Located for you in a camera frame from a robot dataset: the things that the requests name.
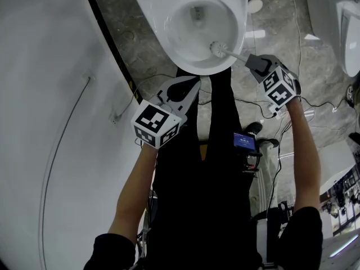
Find white toilet brush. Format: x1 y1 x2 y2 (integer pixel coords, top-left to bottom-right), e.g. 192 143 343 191
209 40 250 63

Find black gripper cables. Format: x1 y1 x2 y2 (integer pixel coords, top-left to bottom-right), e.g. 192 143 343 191
263 108 294 219

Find black floor cable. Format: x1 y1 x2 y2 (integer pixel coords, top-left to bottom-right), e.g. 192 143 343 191
233 96 351 119

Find person's right forearm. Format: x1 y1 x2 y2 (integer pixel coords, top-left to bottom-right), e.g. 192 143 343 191
285 96 322 217

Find person's black shoe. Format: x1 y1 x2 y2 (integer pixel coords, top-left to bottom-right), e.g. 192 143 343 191
245 121 264 135

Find white waist box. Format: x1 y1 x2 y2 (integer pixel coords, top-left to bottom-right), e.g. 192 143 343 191
255 217 282 267

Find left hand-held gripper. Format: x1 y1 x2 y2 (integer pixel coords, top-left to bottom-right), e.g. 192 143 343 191
130 75 203 151

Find person's left forearm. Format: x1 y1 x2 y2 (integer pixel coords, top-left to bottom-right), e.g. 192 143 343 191
107 142 159 254

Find grey wall cable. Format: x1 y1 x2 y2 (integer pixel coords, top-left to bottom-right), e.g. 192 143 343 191
38 76 92 270

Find white toilet bowl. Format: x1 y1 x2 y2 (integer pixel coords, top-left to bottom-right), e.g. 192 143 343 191
116 0 250 76

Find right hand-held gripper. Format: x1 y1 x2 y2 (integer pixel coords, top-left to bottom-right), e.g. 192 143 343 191
244 54 301 120

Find display shelf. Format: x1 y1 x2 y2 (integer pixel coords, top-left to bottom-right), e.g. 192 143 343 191
319 164 360 237

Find white urinal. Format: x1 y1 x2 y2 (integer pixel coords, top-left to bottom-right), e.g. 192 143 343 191
335 0 360 78

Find black device with blue screen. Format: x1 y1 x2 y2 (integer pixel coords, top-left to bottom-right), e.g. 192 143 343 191
232 132 264 177

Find thin white cable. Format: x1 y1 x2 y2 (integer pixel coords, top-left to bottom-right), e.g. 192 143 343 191
291 0 303 70

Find person's black clothing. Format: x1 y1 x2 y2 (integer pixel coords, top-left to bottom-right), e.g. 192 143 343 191
84 66 324 270

